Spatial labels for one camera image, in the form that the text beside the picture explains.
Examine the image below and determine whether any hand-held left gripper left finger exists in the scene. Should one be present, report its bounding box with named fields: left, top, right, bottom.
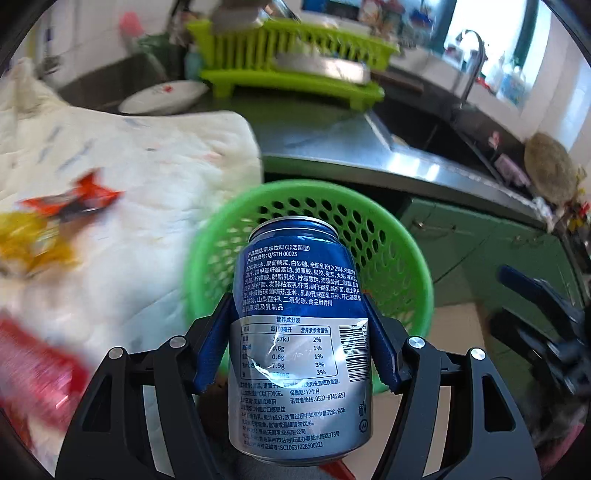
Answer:
left=55, top=292, right=237, bottom=480

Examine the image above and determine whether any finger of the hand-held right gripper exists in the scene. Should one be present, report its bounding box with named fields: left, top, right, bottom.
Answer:
left=488, top=311, right=578, bottom=402
left=498, top=264, right=586, bottom=333

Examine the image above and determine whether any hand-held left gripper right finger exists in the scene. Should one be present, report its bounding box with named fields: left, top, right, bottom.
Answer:
left=364, top=291, right=542, bottom=480

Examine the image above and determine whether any blue drink can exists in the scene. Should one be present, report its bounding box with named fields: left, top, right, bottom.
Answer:
left=228, top=215, right=371, bottom=463

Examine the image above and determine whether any green plastic basket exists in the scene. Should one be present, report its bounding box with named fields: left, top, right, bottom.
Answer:
left=184, top=180, right=435, bottom=398

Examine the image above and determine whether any orange snack wrapper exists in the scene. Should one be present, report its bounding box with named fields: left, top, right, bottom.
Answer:
left=18, top=168, right=126, bottom=223

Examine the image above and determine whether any green cabinet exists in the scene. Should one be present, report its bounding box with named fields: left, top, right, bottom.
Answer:
left=396, top=196, right=588, bottom=326

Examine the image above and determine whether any round woven mat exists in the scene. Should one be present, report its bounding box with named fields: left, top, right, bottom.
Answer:
left=523, top=132, right=579, bottom=205

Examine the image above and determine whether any cream quilted blanket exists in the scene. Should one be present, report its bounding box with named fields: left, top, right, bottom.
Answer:
left=0, top=58, right=264, bottom=464

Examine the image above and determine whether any steel sink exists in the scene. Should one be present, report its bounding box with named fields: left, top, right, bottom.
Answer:
left=365, top=102, right=505, bottom=186

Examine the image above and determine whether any red snack packet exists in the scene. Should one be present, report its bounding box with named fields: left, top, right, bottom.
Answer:
left=0, top=313, right=92, bottom=445

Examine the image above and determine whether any yellow snack wrapper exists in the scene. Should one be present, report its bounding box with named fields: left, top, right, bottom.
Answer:
left=0, top=210, right=80, bottom=278

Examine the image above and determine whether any chrome faucet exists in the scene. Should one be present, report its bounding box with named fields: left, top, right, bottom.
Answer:
left=444, top=30, right=489, bottom=110

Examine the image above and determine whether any white plate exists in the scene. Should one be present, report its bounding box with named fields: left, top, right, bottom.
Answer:
left=117, top=79, right=210, bottom=116

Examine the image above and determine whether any teal bottle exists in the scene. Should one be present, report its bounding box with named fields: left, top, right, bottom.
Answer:
left=184, top=45, right=206, bottom=82

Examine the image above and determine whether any metal tray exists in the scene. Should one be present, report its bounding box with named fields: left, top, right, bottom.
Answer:
left=276, top=52, right=373, bottom=85

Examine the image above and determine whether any green dish rack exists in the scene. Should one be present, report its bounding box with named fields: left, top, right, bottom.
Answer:
left=187, top=17, right=402, bottom=103

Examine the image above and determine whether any metal bowl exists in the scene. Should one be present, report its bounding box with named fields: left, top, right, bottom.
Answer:
left=210, top=0, right=269, bottom=34

